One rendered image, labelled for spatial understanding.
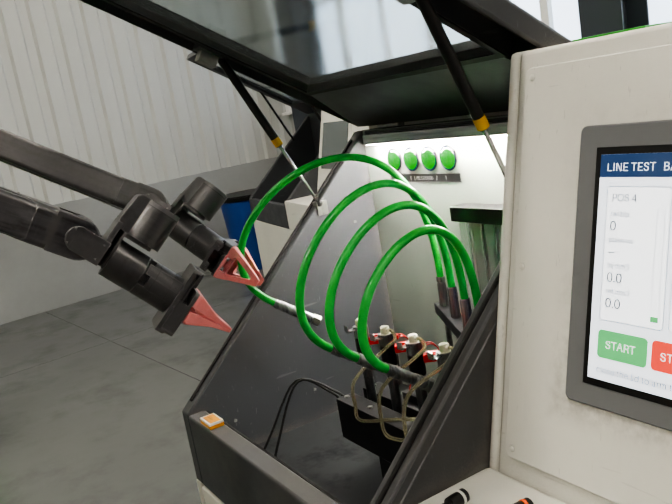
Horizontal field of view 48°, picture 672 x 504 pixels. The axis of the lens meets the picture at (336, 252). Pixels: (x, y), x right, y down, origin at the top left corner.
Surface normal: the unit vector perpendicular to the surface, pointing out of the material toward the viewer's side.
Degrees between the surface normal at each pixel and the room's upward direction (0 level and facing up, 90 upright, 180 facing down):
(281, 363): 90
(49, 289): 90
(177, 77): 90
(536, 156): 76
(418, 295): 90
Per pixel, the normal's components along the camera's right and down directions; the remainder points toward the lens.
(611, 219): -0.85, 0.00
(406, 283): -0.84, 0.25
